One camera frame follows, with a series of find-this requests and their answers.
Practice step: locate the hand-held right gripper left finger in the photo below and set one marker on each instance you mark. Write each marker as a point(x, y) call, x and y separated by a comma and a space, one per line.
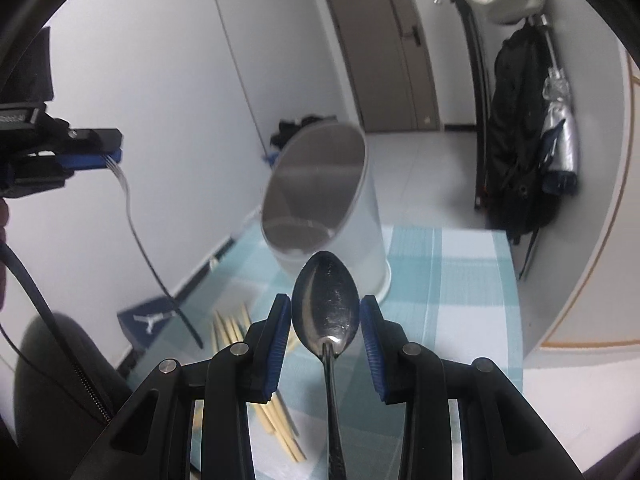
point(277, 347)

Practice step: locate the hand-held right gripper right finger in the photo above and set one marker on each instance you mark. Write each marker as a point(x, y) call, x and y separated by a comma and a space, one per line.
point(372, 352)

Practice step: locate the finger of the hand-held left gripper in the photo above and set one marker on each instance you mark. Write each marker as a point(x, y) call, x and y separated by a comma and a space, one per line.
point(97, 139)
point(40, 177)

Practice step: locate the bundle of wooden chopsticks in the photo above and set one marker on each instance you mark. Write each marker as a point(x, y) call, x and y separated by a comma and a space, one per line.
point(232, 332)

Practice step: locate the white and grey utensil holder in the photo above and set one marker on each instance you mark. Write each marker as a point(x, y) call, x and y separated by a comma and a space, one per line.
point(350, 230)

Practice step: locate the person's left hand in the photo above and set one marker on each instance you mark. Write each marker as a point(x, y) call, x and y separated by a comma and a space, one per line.
point(3, 212)

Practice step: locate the blue checked tablecloth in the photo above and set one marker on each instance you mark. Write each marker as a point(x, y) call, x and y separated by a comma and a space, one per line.
point(450, 285)

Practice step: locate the blue shoe box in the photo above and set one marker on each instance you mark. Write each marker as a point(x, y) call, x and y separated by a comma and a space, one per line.
point(150, 322)

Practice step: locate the blue cardboard box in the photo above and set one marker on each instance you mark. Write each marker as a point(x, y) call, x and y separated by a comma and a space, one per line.
point(271, 157)

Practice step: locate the dark cloth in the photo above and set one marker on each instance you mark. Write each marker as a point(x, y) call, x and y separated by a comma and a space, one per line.
point(45, 370)

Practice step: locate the pile of black clothes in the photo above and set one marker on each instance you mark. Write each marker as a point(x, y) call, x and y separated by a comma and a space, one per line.
point(300, 127)

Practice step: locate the black hanging jacket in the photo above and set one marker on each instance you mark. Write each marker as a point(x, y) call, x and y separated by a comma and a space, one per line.
point(515, 135)

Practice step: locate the grey-brown door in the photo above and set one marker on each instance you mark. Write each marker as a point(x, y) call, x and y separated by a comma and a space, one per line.
point(380, 70)

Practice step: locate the silver folded umbrella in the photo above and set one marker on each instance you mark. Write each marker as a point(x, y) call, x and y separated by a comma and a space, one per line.
point(562, 130)

